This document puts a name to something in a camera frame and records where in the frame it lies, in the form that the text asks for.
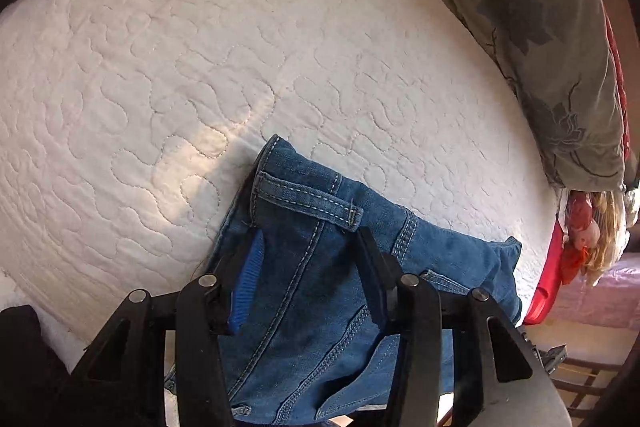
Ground red satin pillow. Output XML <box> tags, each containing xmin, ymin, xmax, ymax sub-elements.
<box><xmin>522</xmin><ymin>217</ymin><xmax>569</xmax><ymax>326</ymax></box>

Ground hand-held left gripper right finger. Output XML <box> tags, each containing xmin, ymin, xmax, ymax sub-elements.
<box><xmin>355</xmin><ymin>227</ymin><xmax>537</xmax><ymax>427</ymax></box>

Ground white quilted bed cover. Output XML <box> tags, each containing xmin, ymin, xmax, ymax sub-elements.
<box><xmin>0</xmin><ymin>0</ymin><xmax>562</xmax><ymax>427</ymax></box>

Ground wooden slatted frame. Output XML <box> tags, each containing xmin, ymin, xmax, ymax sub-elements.
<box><xmin>520</xmin><ymin>332</ymin><xmax>632</xmax><ymax>424</ymax></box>

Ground blonde doll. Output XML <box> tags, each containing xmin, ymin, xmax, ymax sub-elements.
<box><xmin>560</xmin><ymin>189</ymin><xmax>635</xmax><ymax>288</ymax></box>

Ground grey floral pillow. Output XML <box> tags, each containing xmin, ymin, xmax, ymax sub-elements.
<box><xmin>434</xmin><ymin>0</ymin><xmax>627</xmax><ymax>190</ymax></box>

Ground pink bedding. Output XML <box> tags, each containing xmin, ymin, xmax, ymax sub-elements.
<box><xmin>545</xmin><ymin>252</ymin><xmax>640</xmax><ymax>333</ymax></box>

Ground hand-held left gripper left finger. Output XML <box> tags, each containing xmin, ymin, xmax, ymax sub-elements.
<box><xmin>60</xmin><ymin>229</ymin><xmax>266</xmax><ymax>427</ymax></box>

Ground blue denim pants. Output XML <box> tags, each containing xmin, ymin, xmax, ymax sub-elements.
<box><xmin>165</xmin><ymin>134</ymin><xmax>523</xmax><ymax>425</ymax></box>

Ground person's black garment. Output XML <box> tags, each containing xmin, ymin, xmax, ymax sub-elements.
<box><xmin>0</xmin><ymin>304</ymin><xmax>73</xmax><ymax>427</ymax></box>

